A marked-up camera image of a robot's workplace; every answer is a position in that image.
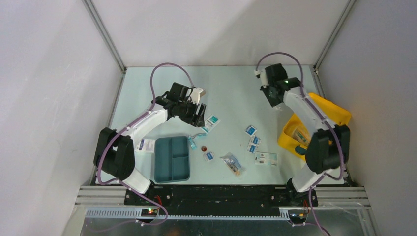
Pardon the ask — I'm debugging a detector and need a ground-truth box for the yellow medicine kit box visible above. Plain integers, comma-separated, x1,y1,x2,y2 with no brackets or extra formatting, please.
278,90,352,162

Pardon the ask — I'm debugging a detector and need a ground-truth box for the twisted teal wrapper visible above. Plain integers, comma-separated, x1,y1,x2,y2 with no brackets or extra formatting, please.
187,133,207,150

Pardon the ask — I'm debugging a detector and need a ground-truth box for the teal divided plastic tray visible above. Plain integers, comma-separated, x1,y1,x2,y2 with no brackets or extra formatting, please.
154,136,190,184

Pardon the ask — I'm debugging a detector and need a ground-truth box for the white flat labelled packet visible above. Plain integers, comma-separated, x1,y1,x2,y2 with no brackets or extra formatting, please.
255,152,278,166

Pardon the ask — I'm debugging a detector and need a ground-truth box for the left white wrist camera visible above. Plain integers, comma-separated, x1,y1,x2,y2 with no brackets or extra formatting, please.
187,87,206,105

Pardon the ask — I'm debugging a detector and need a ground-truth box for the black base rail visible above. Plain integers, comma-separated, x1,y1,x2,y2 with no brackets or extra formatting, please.
124,182,318,217

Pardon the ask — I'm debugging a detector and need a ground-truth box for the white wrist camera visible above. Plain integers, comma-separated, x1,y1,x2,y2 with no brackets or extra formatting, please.
254,69,269,88
187,87,206,105

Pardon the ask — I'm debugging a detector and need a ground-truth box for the white medicine box blue label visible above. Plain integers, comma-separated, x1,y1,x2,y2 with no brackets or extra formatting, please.
134,139,156,153

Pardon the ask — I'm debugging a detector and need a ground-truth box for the cotton swabs bag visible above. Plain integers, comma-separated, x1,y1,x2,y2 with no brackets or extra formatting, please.
220,152,245,177

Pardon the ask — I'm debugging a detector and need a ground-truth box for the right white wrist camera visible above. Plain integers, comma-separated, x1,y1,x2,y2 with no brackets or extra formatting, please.
254,69,269,88

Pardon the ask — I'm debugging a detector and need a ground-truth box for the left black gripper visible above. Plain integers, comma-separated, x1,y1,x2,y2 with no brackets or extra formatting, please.
178,97,206,128

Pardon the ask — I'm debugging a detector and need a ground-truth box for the grey slotted cable duct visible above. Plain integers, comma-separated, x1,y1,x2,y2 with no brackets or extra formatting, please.
85,208,291,220

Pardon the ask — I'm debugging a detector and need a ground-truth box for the teal gauze dressing packet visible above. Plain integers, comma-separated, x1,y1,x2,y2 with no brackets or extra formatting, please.
202,115,221,133

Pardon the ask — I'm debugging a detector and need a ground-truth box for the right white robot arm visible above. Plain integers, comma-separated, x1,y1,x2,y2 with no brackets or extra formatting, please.
255,64,352,206

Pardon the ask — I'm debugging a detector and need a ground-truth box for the bag with beige gauze roll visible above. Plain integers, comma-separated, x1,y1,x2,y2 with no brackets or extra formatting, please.
292,126,311,146

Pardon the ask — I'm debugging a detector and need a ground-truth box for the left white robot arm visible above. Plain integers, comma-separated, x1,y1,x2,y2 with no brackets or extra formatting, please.
93,83,206,205

